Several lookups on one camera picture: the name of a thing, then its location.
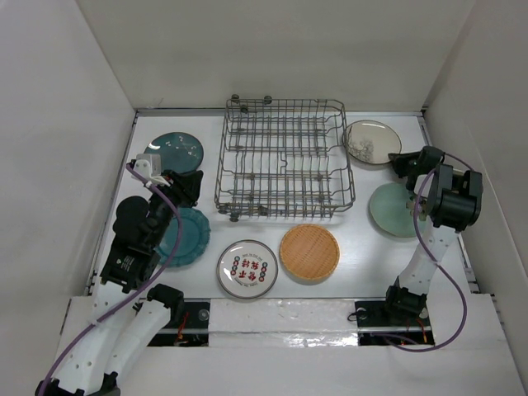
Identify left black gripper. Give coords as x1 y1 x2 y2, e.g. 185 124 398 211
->
147 168 203 247

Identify cream plate tree drawing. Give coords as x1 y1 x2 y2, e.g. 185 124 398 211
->
342 120 403 165

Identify teal scalloped plate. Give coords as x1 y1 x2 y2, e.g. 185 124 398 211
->
156 208 210 268

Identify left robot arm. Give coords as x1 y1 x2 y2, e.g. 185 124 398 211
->
35 170 204 395

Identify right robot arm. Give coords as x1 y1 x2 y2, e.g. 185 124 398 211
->
380 146 483 324

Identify dark teal blossom plate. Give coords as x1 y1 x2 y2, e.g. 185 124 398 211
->
144 132 204 173

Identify light green flower plate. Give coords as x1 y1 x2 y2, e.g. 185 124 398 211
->
369 182 417 238

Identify white plate red characters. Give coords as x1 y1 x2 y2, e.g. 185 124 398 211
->
216 239 279 299

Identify round woven bamboo tray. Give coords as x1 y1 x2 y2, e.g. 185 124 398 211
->
279 224 340 283

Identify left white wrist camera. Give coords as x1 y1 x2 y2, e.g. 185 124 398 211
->
130 153 166 185

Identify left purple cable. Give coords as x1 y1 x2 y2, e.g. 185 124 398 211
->
39 163 183 395

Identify grey wire dish rack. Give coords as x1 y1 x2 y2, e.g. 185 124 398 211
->
214 94 356 222

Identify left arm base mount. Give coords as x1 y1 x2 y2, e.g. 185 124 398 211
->
148 299 210 347

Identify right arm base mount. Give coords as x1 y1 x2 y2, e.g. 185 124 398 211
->
346 300 435 347

